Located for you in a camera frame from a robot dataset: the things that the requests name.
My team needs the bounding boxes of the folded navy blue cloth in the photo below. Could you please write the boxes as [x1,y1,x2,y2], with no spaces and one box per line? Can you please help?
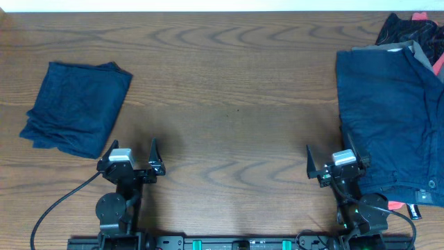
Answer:
[19,62,133,158]

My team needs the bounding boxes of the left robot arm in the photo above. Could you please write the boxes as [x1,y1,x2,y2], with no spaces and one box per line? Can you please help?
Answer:
[95,139,166,250]

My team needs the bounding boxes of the grey shirt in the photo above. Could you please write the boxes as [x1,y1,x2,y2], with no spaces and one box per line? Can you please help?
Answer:
[351,40,443,82]

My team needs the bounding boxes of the black patterned garment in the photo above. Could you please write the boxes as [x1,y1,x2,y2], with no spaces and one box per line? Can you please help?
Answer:
[375,13,443,65]

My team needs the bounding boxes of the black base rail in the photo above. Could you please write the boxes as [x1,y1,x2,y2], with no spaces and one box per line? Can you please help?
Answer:
[67,235,411,250]

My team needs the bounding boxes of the coral red garment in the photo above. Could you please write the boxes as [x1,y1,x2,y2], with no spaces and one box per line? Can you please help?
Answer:
[411,12,443,76]

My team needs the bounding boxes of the navy blue shorts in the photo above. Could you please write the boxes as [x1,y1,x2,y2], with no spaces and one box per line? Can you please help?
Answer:
[336,49,443,206]

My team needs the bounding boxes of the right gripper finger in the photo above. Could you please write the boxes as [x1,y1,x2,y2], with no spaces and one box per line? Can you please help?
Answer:
[346,133,370,169]
[306,144,326,179]

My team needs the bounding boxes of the black garment with label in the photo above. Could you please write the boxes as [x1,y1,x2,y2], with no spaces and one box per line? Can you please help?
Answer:
[407,203,422,220]

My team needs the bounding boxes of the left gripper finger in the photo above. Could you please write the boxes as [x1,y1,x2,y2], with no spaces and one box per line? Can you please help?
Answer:
[101,140,119,162]
[148,138,166,176]

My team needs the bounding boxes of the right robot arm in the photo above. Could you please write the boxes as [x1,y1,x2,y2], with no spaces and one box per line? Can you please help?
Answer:
[306,133,390,249]

